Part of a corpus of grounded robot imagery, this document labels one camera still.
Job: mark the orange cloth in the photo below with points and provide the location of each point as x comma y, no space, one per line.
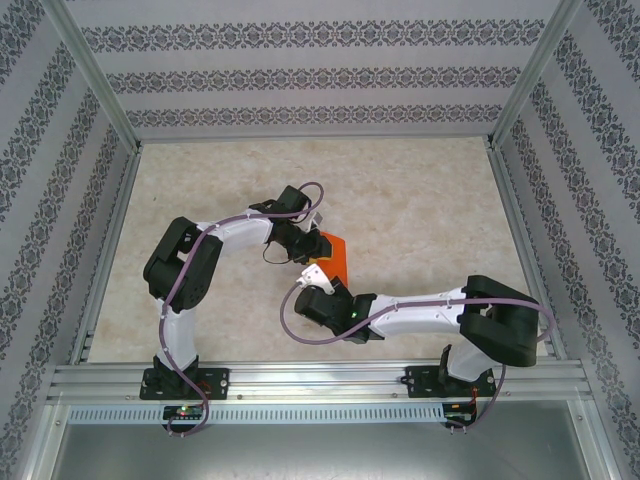
337,255

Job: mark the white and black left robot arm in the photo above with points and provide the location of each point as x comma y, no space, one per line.
240,232

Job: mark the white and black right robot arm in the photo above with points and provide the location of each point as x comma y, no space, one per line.
420,312

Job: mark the small circuit board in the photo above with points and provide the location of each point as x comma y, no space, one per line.
460,417
185,411

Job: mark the grey metal shelf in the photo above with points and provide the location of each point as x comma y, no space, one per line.
320,455

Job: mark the aluminium mounting rail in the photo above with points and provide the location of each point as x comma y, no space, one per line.
320,380

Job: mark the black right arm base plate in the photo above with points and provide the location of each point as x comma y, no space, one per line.
420,382

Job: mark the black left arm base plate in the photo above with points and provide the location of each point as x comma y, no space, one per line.
220,382

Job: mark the aluminium table edge rail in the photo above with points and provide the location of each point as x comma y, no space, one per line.
111,245
526,245

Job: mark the aluminium frame post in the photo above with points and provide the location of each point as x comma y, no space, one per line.
537,70
90,70

